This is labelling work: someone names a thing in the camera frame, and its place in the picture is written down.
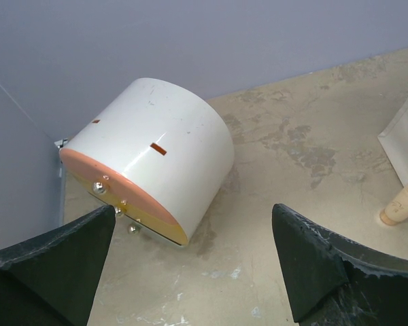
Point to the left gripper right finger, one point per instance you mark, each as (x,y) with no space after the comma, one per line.
(332,280)

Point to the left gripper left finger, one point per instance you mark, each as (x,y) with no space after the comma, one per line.
(52,279)

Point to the wooden cone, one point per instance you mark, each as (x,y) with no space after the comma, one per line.
(396,211)

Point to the white cylindrical box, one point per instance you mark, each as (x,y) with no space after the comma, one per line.
(158,154)

